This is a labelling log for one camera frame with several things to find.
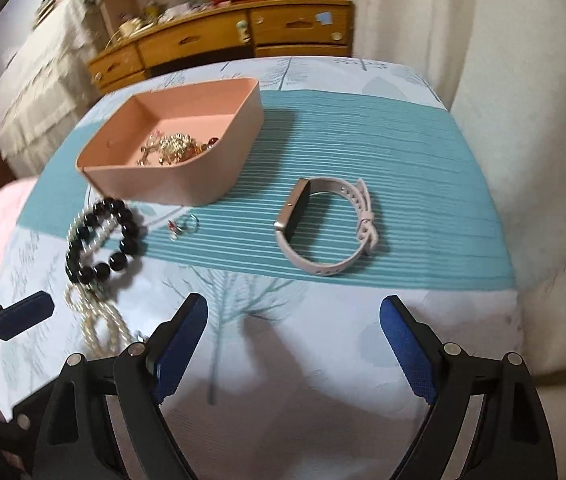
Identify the wooden desk with drawers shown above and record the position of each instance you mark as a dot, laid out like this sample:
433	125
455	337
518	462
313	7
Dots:
253	29

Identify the white lace furniture cover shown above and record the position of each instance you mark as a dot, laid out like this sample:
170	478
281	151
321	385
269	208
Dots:
47	87

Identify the pink plastic jewelry tray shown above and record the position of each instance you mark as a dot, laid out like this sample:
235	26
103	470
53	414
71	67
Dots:
183	146

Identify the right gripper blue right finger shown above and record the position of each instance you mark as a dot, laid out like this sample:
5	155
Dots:
445	381

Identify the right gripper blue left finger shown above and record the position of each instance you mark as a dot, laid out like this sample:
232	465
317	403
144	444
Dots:
145	379

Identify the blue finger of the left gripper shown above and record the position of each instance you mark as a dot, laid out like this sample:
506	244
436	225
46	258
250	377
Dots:
25	314

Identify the white patterned curtain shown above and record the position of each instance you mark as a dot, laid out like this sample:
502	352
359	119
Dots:
499	66

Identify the tree patterned teal tablecloth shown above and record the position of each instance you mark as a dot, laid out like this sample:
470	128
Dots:
293	377

